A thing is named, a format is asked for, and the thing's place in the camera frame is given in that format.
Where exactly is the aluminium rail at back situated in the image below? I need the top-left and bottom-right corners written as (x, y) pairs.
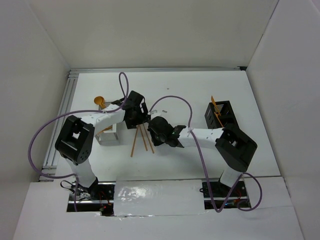
top-left (69, 66), bottom-right (248, 75)

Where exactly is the white tape sheet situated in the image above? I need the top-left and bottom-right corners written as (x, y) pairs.
top-left (113, 179), bottom-right (206, 217)

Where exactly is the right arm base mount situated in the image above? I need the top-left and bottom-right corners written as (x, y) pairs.
top-left (199, 180), bottom-right (251, 210)

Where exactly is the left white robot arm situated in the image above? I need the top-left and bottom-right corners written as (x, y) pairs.
top-left (55, 90), bottom-right (150, 200)

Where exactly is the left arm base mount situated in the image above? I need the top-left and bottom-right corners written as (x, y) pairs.
top-left (60, 180), bottom-right (116, 217)

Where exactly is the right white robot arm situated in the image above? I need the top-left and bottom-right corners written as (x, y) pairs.
top-left (147, 116), bottom-right (258, 196)

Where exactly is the white utensil container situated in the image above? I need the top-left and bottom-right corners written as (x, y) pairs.
top-left (94, 99), bottom-right (121, 146)

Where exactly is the orange chopstick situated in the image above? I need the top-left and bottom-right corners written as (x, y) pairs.
top-left (138, 125), bottom-right (148, 151)
top-left (130, 125), bottom-right (140, 158)
top-left (142, 124), bottom-right (155, 154)

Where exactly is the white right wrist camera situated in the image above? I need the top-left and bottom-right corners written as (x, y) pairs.
top-left (148, 109), bottom-right (159, 117)

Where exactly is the black utensil container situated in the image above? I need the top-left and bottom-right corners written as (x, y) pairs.
top-left (204, 100), bottom-right (239, 129)

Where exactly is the orange spoon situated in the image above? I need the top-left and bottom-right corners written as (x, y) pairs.
top-left (93, 96), bottom-right (105, 109)

